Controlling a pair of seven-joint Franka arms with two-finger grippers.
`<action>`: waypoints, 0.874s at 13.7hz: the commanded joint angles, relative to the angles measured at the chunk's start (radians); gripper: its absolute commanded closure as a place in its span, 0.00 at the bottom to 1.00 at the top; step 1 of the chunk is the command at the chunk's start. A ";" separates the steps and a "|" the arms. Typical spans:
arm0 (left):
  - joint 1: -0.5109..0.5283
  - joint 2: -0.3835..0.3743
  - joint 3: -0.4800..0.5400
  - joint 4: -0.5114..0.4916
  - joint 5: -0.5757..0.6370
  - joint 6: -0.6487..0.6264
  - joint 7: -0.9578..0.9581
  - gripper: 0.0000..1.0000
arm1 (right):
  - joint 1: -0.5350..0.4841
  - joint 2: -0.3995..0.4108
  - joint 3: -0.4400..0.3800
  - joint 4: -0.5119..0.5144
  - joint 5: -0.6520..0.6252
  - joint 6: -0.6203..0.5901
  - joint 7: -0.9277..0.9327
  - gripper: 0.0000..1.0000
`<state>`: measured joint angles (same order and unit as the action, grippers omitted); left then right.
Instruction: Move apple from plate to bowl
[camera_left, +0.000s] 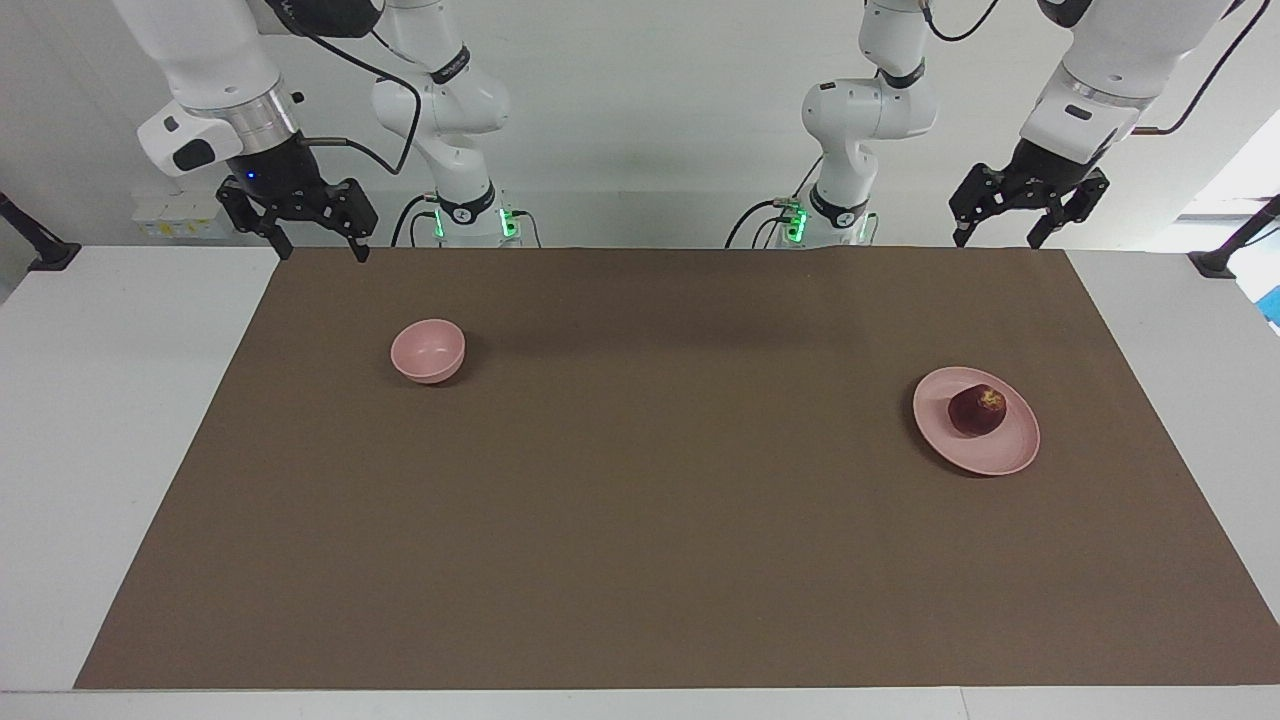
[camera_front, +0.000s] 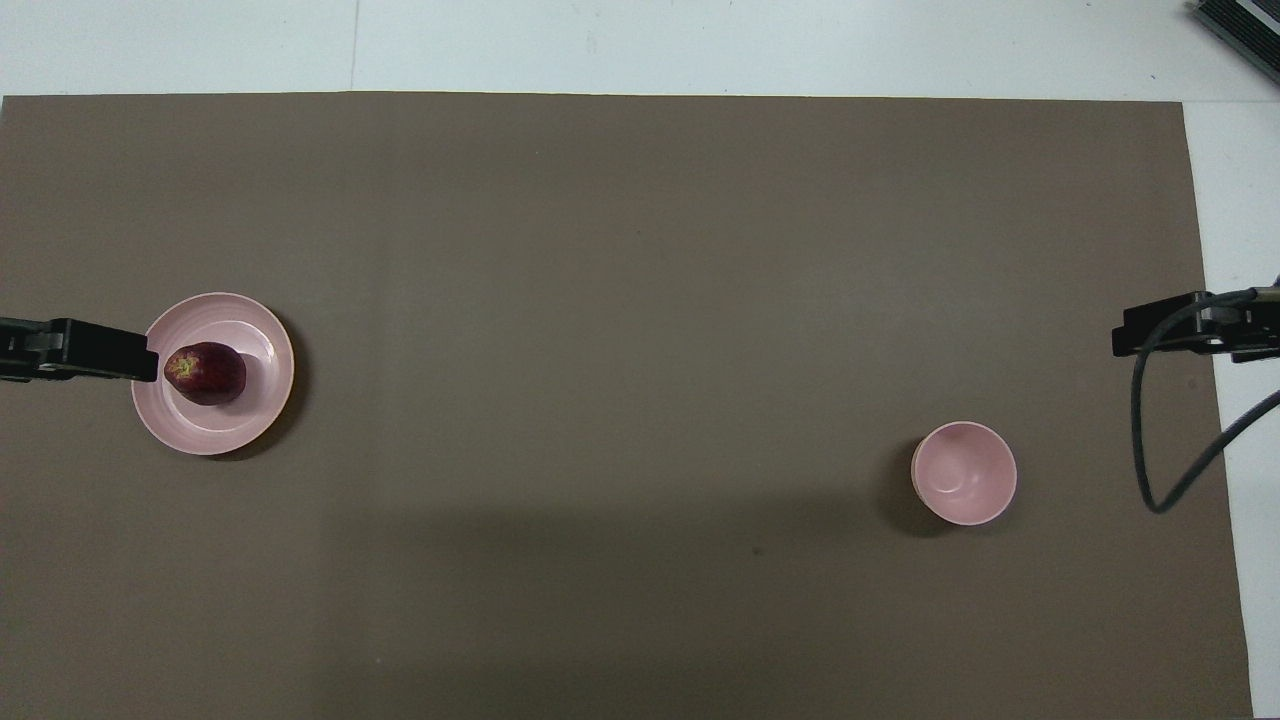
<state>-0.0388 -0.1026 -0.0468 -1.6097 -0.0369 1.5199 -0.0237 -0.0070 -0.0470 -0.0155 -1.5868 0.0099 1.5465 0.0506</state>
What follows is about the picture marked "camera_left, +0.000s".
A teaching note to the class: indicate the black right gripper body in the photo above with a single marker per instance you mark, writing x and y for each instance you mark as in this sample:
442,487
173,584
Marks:
285,175

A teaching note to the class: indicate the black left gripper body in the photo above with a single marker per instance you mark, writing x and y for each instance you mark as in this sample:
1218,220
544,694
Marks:
1045,175

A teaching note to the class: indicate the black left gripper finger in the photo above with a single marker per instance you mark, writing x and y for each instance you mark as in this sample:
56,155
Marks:
972,195
1075,208

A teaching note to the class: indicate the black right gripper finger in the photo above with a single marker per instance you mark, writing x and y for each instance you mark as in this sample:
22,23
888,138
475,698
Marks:
250,212
360,215

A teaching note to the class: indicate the dark red apple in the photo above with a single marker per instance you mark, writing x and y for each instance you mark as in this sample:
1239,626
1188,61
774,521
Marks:
975,412

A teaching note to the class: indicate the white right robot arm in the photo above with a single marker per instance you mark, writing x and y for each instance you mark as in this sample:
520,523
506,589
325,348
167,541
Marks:
215,60

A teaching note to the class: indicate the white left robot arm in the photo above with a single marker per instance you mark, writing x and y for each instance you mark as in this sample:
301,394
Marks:
865,110

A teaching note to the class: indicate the pink bowl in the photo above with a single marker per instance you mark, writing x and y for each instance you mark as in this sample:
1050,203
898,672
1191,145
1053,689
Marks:
428,350

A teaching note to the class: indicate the pink plate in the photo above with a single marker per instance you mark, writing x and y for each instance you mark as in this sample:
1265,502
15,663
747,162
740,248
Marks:
990,455

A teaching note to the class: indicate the black clamp stand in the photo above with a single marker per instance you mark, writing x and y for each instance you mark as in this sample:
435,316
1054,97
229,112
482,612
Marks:
1220,262
45,252

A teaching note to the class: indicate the blue object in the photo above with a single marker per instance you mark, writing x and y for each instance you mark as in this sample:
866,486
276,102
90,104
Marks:
1273,305

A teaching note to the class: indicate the brown table mat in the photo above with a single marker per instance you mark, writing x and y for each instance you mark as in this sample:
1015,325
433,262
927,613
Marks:
640,520

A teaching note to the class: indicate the white wall socket boxes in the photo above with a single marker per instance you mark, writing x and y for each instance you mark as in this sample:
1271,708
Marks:
185,215

